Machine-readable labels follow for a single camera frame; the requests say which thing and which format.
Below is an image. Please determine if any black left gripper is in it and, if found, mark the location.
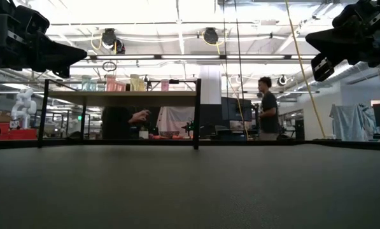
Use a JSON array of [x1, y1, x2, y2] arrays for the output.
[[0, 0, 88, 79]]

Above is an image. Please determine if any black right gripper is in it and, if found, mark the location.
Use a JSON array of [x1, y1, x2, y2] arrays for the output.
[[305, 0, 380, 83]]

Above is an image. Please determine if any teal medicine bottle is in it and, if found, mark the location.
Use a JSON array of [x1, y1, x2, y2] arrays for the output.
[[81, 74, 92, 92]]

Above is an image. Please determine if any yellow-green medicine bottle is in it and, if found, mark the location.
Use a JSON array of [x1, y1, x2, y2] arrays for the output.
[[129, 74, 141, 92]]

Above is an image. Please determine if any wooden shelf with black legs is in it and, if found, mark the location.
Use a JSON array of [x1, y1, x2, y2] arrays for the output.
[[38, 78, 202, 150]]

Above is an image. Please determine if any grey cloth cover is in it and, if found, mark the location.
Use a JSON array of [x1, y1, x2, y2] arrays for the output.
[[328, 103, 377, 141]]

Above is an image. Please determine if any person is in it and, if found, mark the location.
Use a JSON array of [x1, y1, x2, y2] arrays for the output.
[[257, 76, 280, 141], [101, 106, 151, 140]]

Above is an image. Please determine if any long ceiling light bar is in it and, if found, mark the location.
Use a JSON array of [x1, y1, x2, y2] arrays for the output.
[[81, 53, 318, 61]]

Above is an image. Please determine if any yellow hanging cable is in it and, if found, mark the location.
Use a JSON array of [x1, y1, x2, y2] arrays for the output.
[[284, 0, 327, 140]]

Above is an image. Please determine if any silver ventilation duct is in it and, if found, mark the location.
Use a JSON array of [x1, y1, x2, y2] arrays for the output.
[[299, 60, 380, 90]]

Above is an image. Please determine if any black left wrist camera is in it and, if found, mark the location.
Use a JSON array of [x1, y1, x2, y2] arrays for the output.
[[13, 5, 50, 35]]

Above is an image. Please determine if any black aluminium table frame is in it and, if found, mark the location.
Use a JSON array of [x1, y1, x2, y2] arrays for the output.
[[0, 138, 380, 151]]

